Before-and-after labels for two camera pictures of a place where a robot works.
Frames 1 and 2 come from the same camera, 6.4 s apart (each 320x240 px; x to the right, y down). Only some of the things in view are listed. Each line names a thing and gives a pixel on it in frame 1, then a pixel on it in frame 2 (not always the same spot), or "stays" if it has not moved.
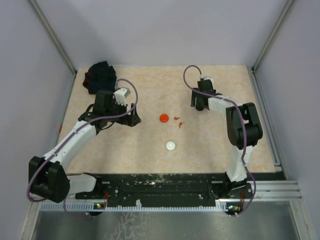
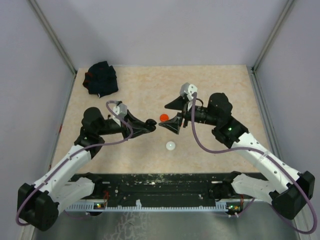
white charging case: x=170 y=145 stays
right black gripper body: x=198 y=96 → x=186 y=114
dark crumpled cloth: x=100 y=76 stays
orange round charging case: x=164 y=118 stays
